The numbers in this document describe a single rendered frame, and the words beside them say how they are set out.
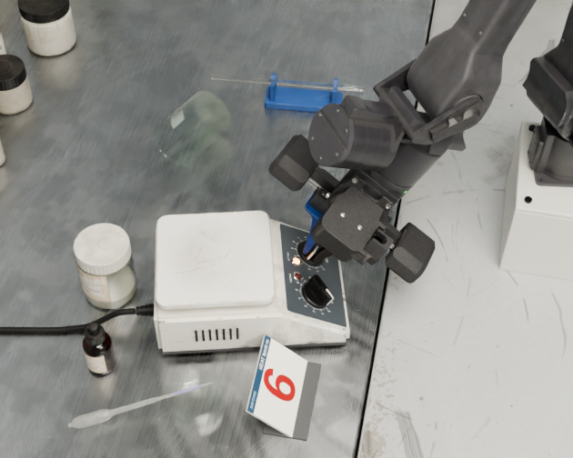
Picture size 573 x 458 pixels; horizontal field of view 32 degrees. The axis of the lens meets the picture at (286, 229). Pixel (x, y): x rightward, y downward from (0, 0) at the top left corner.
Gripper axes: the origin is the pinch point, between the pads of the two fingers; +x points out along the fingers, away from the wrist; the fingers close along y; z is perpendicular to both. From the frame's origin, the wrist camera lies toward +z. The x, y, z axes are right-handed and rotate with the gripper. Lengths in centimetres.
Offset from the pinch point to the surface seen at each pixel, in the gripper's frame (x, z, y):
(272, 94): 7.3, -25.4, -14.9
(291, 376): 8.4, 11.0, 5.8
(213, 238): 5.7, 4.9, -9.2
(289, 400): 8.8, 13.3, 6.9
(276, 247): 4.2, 1.6, -3.4
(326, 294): 2.4, 4.6, 3.5
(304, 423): 8.9, 14.5, 9.3
